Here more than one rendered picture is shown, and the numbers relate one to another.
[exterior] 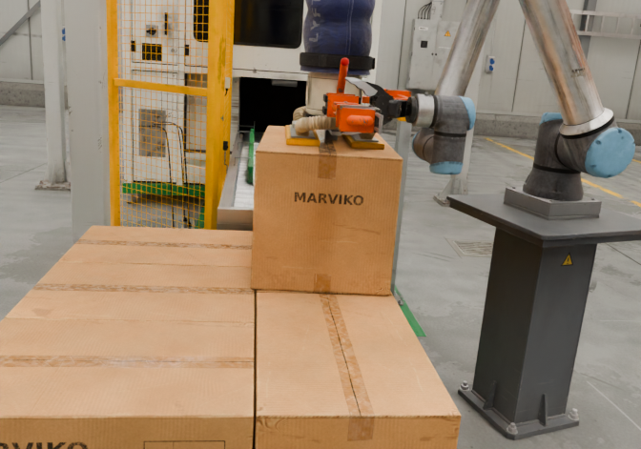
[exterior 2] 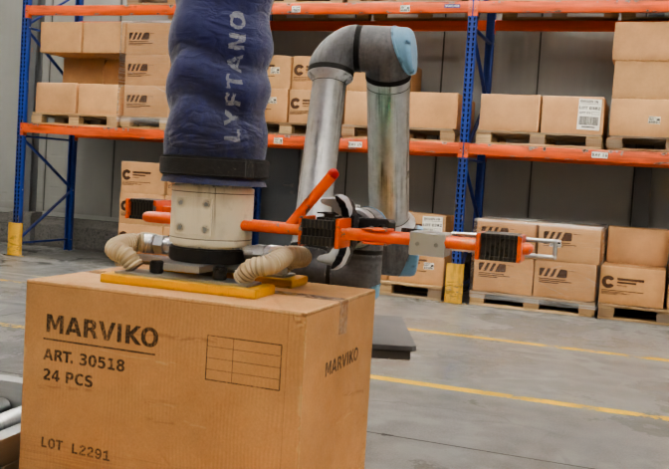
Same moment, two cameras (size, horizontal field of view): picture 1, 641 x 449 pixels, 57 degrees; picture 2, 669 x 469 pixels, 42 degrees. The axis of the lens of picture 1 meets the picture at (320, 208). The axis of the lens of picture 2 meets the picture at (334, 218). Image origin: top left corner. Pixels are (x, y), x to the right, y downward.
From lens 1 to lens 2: 1.83 m
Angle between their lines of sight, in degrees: 67
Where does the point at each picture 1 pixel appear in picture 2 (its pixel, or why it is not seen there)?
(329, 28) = (252, 122)
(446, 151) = (377, 272)
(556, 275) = not seen: hidden behind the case
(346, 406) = not seen: outside the picture
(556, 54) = (402, 156)
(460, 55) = (332, 157)
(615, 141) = not seen: hidden behind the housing
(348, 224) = (349, 389)
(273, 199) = (314, 382)
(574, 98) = (403, 199)
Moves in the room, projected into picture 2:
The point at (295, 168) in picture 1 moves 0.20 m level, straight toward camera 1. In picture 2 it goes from (328, 328) to (432, 341)
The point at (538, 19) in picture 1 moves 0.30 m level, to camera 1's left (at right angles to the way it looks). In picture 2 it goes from (397, 120) to (354, 110)
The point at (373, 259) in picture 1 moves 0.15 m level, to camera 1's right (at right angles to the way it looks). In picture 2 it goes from (359, 428) to (383, 412)
